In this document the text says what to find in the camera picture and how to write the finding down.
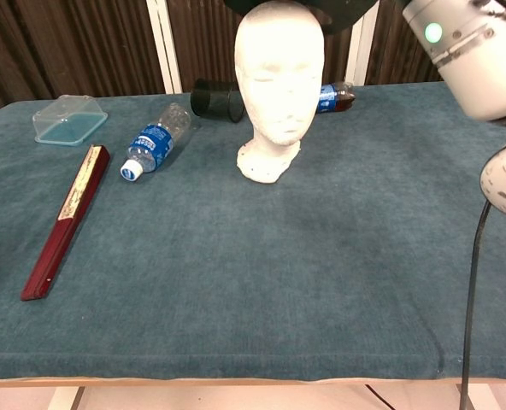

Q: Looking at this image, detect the clear water bottle blue label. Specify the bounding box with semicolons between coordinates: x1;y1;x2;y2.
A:
119;102;192;183

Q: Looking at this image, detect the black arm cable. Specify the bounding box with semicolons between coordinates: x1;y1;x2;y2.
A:
457;199;492;410

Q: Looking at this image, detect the black baseball cap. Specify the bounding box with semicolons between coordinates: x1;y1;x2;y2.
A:
223;0;380;35

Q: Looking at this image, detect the white mannequin head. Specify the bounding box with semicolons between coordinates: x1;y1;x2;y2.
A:
234;1;325;185

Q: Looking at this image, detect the dark cola bottle blue label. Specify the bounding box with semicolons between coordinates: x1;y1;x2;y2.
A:
315;81;357;114

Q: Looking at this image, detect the black cylindrical cup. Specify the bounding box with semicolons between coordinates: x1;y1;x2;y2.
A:
190;78;245;124

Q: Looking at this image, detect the dark red folded fan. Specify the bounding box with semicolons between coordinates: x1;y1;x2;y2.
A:
20;144;112;302

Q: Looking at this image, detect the clear plastic food container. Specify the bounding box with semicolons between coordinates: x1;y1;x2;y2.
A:
32;94;109;147

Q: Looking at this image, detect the blue table cloth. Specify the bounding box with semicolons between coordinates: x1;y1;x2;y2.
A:
0;81;506;382

